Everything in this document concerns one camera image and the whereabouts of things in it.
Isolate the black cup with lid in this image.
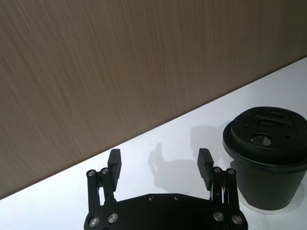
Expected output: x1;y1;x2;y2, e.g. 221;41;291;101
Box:
222;106;307;213

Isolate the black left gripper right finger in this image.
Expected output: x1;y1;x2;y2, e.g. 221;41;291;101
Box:
196;148;240;209

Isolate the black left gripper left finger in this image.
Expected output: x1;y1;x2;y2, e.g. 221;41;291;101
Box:
86;149;122;212

